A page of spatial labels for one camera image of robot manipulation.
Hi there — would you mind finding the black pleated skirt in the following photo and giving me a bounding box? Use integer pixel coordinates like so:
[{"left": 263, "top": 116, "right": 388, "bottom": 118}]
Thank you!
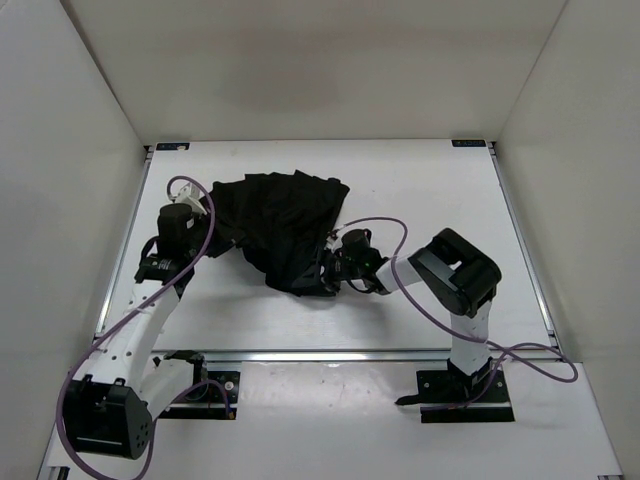
[{"left": 206, "top": 170, "right": 350, "bottom": 297}]

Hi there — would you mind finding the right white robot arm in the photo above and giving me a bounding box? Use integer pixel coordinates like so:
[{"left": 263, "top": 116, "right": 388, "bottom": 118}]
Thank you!
[{"left": 321, "top": 228, "right": 502, "bottom": 401}]

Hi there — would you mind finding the blue corner label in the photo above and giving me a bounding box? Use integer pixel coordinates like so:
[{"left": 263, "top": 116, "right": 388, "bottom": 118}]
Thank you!
[
  {"left": 155, "top": 142, "right": 190, "bottom": 151},
  {"left": 451, "top": 139, "right": 486, "bottom": 148}
]

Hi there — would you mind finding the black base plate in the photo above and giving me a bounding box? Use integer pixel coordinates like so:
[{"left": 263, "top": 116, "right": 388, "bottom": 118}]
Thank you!
[
  {"left": 160, "top": 370, "right": 241, "bottom": 421},
  {"left": 416, "top": 370, "right": 515, "bottom": 424}
]

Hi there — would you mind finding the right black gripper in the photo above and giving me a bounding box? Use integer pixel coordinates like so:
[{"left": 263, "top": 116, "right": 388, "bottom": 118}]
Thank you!
[{"left": 294, "top": 246, "right": 364, "bottom": 296}]

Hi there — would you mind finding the left blue corner label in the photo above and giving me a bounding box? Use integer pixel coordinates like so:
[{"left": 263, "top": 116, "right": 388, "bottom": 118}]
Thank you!
[{"left": 155, "top": 142, "right": 190, "bottom": 151}]

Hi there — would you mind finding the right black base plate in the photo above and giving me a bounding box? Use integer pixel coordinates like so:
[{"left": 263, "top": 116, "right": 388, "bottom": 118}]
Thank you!
[{"left": 416, "top": 370, "right": 515, "bottom": 424}]

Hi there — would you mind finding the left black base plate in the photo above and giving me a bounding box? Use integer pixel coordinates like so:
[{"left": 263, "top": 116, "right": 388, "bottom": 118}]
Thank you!
[{"left": 160, "top": 370, "right": 241, "bottom": 421}]

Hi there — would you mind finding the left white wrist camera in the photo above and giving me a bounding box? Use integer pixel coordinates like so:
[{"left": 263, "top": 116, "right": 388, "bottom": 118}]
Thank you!
[{"left": 168, "top": 182, "right": 209, "bottom": 215}]

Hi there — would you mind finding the right blue corner label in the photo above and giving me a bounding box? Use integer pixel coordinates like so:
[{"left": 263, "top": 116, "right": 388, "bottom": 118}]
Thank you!
[{"left": 451, "top": 139, "right": 486, "bottom": 148}]

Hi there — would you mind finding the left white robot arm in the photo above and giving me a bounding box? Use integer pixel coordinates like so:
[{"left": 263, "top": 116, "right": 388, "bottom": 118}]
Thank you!
[{"left": 62, "top": 201, "right": 211, "bottom": 460}]

